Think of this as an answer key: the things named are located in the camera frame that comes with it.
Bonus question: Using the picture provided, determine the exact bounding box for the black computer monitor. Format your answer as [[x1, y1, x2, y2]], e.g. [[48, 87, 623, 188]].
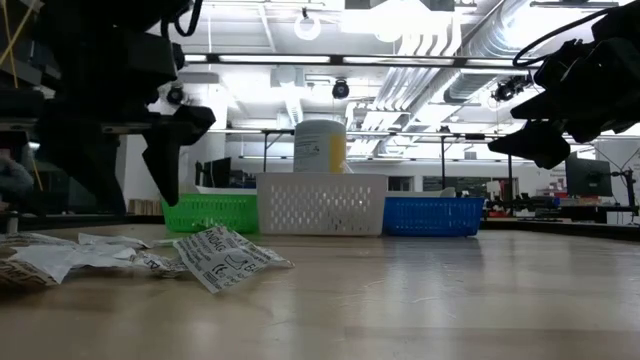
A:
[[194, 156, 233, 191], [565, 156, 614, 198]]

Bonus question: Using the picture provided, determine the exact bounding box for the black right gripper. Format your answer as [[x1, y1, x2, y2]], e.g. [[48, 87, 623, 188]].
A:
[[486, 36, 640, 171]]

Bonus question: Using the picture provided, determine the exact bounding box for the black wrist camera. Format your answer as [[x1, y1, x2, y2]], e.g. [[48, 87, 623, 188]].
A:
[[124, 27, 187, 89], [532, 39, 594, 92]]

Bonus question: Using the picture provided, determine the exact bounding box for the green plastic basket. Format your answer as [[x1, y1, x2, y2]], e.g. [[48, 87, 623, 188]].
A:
[[160, 192, 260, 235]]

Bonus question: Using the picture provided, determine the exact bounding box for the long ceiling light strip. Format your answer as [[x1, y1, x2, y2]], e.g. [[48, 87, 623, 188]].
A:
[[182, 52, 546, 70]]

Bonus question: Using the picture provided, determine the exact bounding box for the yellow hanging cord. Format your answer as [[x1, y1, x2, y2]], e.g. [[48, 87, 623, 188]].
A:
[[0, 0, 45, 192]]

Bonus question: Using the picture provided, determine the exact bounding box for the blue plastic basket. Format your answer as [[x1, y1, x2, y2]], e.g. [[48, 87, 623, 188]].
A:
[[381, 195, 487, 238]]

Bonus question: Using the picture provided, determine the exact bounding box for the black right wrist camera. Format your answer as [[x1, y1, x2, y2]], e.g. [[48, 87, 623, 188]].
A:
[[532, 39, 594, 92]]

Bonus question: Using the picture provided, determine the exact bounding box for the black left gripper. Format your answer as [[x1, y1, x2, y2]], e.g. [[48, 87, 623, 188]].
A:
[[38, 74, 218, 217]]

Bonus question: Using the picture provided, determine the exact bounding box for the white perforated plastic basket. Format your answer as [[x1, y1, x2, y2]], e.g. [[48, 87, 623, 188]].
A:
[[255, 172, 390, 238]]

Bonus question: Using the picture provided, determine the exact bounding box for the silver corrugated ventilation duct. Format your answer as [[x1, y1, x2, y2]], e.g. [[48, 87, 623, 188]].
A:
[[442, 0, 534, 104]]

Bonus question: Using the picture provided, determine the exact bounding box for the white solid plastic bin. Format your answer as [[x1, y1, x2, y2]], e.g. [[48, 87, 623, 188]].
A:
[[387, 186, 458, 199], [193, 184, 259, 196]]

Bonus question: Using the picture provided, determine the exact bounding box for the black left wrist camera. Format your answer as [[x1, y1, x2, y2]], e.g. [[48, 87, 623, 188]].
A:
[[124, 27, 187, 89]]

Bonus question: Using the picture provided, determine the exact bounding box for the white and yellow canister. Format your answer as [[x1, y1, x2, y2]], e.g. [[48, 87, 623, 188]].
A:
[[292, 118, 348, 175]]

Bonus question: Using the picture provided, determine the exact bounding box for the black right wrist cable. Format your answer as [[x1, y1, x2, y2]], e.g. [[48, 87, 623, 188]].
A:
[[512, 4, 619, 69]]

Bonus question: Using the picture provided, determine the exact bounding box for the person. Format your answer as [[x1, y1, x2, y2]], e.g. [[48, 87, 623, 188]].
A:
[[0, 149, 35, 211]]

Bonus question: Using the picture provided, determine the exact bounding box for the cluttered background desk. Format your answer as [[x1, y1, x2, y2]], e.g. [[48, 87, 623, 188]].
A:
[[482, 192, 640, 227]]

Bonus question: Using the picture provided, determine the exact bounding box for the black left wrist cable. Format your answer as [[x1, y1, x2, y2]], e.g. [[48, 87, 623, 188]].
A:
[[159, 0, 204, 39]]

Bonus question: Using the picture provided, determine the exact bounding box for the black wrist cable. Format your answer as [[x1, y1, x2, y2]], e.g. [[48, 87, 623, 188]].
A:
[[512, 4, 619, 69], [159, 0, 204, 39]]

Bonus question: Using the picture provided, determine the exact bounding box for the round white pendant lamp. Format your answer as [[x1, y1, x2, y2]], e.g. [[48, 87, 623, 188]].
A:
[[293, 7, 323, 43]]

